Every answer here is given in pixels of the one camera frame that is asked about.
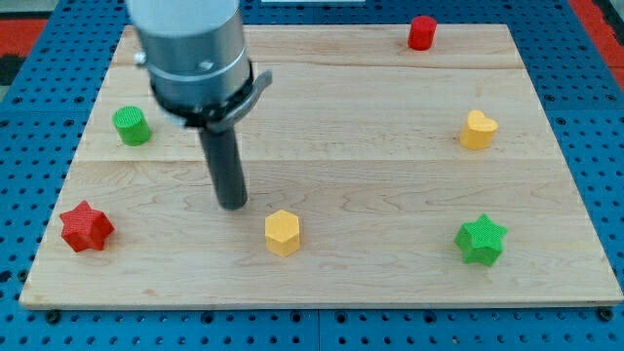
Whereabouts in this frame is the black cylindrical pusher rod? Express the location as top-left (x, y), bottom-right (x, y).
top-left (199, 129), bottom-right (248, 211)

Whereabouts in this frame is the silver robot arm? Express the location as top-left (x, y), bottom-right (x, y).
top-left (126, 0), bottom-right (272, 211)

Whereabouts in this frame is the yellow hexagon block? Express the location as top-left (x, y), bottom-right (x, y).
top-left (265, 210), bottom-right (300, 257)

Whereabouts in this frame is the red star block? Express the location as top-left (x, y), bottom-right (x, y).
top-left (59, 201), bottom-right (115, 253)

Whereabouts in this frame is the green star block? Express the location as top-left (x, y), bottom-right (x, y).
top-left (454, 214), bottom-right (508, 267)

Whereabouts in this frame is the green cylinder block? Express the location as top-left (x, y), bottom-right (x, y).
top-left (112, 106), bottom-right (152, 146)

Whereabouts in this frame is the light wooden board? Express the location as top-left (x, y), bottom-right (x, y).
top-left (19, 24), bottom-right (623, 310)

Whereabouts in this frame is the red cylinder block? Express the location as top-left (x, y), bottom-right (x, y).
top-left (408, 16), bottom-right (438, 51)

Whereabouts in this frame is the yellow heart block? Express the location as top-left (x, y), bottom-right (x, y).
top-left (459, 109), bottom-right (499, 150)

